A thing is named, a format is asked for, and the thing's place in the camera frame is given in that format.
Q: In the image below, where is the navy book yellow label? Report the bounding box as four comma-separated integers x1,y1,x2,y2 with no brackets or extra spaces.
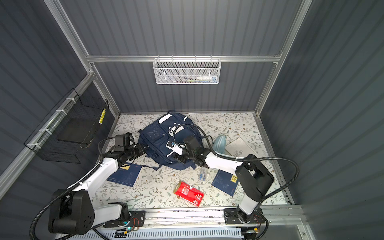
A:
107,164,142,187
212,170,238,197

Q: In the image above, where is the navy blue student backpack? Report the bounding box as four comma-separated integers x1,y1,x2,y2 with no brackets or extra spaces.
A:
139,112,207,171

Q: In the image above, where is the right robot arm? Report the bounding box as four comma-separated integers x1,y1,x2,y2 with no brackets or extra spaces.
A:
167,124,300,223

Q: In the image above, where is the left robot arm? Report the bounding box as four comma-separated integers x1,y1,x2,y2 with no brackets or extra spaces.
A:
29,134,148,240

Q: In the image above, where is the clear pack of pens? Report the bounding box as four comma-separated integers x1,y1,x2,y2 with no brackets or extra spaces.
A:
199,168,208,182

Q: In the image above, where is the light teal pencil pouch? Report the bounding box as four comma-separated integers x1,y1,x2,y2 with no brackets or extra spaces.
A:
213,135,227,154

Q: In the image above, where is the red paper box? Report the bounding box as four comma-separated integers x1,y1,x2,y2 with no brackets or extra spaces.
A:
174,181,205,207

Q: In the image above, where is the black wire wall basket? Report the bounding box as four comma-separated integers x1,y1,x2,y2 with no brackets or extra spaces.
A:
24,91,109,164

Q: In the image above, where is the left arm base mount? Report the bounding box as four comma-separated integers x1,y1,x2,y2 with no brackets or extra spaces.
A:
103,211,146,228

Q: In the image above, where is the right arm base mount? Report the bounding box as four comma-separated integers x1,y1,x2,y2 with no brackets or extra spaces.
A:
223,208,265,225

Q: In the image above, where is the white wire mesh basket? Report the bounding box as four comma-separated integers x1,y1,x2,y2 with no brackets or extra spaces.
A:
153,56,222,85

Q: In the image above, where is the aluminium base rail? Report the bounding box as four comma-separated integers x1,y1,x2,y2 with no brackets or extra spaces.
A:
130,205,307,229

